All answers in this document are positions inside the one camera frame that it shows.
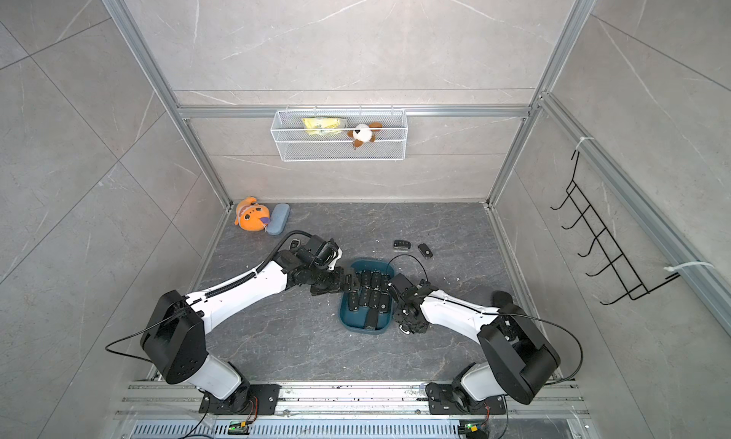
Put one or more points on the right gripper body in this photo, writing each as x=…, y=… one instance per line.
x=402, y=318

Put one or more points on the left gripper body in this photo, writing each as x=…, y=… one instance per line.
x=332, y=281

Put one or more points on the teal storage tray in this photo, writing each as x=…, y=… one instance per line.
x=366, y=307

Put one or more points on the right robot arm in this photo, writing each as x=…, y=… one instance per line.
x=519, y=360

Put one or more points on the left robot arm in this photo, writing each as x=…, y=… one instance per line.
x=175, y=337

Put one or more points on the blue glasses case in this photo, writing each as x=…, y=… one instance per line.
x=278, y=219

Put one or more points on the black oval object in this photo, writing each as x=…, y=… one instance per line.
x=501, y=299

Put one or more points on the orange plush toy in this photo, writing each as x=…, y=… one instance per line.
x=250, y=215

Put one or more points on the brown white plush dog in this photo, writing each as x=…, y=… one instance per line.
x=364, y=133

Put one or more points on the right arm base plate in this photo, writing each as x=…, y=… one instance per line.
x=451, y=402

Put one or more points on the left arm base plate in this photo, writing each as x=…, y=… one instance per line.
x=256, y=399

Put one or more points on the white wire basket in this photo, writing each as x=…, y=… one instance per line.
x=295, y=145

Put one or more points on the black wall hook rack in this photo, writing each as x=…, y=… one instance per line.
x=605, y=243

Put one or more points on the aluminium mounting rail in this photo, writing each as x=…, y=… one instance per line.
x=347, y=400

